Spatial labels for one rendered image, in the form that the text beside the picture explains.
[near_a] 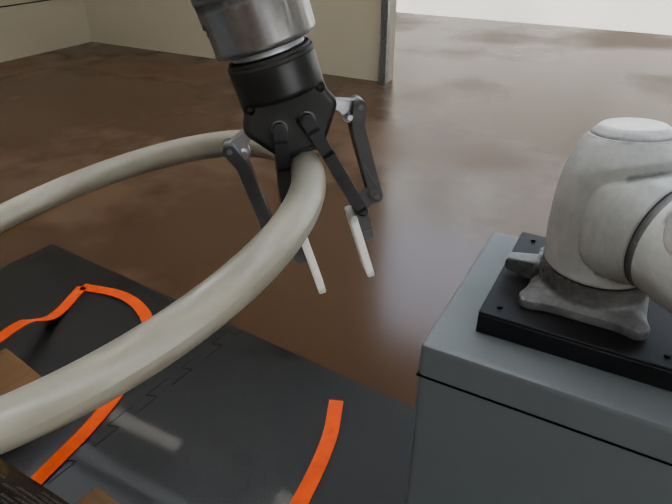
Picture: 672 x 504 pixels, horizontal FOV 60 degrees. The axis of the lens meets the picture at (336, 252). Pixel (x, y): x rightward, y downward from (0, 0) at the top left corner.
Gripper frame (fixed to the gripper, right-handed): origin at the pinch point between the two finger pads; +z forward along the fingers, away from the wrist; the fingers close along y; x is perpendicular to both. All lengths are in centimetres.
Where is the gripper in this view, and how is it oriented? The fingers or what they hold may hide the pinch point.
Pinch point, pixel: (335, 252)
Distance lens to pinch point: 57.7
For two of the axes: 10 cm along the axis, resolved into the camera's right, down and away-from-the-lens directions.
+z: 2.8, 8.3, 4.8
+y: -9.4, 3.3, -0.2
